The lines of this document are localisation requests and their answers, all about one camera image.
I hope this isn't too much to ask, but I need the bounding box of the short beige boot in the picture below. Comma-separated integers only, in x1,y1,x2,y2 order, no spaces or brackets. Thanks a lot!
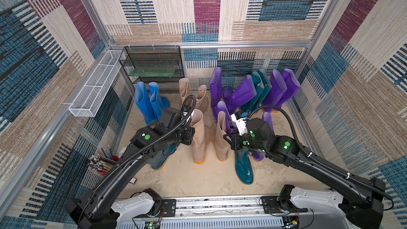
190,109,211,164

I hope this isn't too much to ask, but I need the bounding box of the white wire mesh basket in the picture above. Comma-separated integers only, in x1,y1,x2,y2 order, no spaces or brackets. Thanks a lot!
69,50,122,118

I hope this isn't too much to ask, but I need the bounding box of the purple boot middle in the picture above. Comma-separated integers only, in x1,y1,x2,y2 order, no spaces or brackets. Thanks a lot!
213,101,238,134

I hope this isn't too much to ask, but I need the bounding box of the aluminium front rail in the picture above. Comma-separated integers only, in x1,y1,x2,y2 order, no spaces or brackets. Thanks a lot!
115,185,355,229

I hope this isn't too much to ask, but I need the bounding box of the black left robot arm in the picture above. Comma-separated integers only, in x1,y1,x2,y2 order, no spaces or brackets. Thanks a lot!
65,107,195,229

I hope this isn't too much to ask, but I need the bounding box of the short purple boot front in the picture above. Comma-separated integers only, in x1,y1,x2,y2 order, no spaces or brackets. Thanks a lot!
226,75,256,114

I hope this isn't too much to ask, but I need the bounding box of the teal boot front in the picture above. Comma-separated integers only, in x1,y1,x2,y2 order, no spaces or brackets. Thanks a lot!
235,149,254,185

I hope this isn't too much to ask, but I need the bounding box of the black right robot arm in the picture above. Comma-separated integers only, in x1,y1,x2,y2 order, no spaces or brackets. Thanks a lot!
223,118,392,229

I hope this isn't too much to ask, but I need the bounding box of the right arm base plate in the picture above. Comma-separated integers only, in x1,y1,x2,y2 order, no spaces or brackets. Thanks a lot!
259,196,308,215

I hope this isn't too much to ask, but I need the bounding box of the bundle of pens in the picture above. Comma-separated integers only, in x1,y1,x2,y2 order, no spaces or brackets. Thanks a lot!
88,146,119,176

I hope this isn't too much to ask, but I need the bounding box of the blue rain boot upright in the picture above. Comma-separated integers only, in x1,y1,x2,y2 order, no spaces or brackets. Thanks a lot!
134,82,155,125

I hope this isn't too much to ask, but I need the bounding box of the beige boot front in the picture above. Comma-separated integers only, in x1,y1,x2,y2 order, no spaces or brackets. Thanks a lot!
179,78,190,107

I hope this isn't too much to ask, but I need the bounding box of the green tray on shelf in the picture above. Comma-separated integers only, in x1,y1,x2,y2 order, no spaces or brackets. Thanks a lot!
129,67,177,77

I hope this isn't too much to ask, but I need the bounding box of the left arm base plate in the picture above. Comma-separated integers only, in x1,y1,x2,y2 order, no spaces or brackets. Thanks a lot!
151,199,177,217

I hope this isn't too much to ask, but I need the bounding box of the short purple boot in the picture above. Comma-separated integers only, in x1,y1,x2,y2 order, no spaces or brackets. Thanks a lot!
223,86,234,102
226,75,256,114

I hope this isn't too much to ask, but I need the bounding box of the black wire mesh shelf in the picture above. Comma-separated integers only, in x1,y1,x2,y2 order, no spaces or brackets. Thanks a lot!
119,45,184,94

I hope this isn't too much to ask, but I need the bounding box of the tall purple boot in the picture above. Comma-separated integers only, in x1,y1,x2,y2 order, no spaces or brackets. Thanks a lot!
262,70,287,106
276,68,301,108

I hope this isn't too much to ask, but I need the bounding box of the purple boot at back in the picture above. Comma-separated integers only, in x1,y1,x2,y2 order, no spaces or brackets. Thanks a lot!
209,67,223,108

